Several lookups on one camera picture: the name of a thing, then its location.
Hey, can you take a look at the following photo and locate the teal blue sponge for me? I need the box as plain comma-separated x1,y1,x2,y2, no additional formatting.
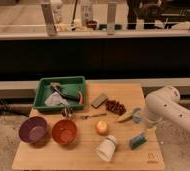
129,133,147,150

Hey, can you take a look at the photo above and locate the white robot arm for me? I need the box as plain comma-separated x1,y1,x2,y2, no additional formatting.
144,86,190,133

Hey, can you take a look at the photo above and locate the blue small cup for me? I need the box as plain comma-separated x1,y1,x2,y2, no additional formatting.
132,108,142,124

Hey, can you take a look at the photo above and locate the white plastic cup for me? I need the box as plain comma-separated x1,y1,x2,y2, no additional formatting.
96,135,118,162

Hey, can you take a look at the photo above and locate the yellow banana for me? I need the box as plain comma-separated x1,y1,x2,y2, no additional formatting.
117,111,133,122

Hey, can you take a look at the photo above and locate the wooden board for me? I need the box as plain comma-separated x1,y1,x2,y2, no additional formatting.
12,83,165,171

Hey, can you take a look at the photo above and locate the dark red grape bunch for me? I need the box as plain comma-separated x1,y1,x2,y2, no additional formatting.
105,100,126,115

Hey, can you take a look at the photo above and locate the yellow orange fruit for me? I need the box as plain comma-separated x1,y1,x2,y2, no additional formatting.
95,120,108,135

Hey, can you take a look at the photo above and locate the metal fork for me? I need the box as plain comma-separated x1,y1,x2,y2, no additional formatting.
79,113,107,120

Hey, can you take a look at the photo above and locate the grey rectangular block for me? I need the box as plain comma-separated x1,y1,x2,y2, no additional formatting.
91,93,108,108

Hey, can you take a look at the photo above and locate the orange carrot in tray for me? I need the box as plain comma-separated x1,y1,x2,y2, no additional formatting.
78,91,84,104

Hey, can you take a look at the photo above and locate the small metal clip object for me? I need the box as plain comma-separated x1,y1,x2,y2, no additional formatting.
62,107,73,118

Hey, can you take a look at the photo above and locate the orange bowl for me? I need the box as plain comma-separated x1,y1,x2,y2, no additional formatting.
52,119,77,145

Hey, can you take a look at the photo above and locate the grey cloth in tray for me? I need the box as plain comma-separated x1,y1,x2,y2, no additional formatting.
44,92,69,106

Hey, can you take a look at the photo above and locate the green plastic tray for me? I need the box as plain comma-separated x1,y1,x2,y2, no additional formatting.
33,76,86,112

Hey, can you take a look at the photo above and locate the dark tool in tray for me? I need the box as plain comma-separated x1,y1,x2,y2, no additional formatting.
50,82,80,101

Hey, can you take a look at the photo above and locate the purple bowl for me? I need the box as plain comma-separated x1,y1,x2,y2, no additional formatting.
19,116,49,144

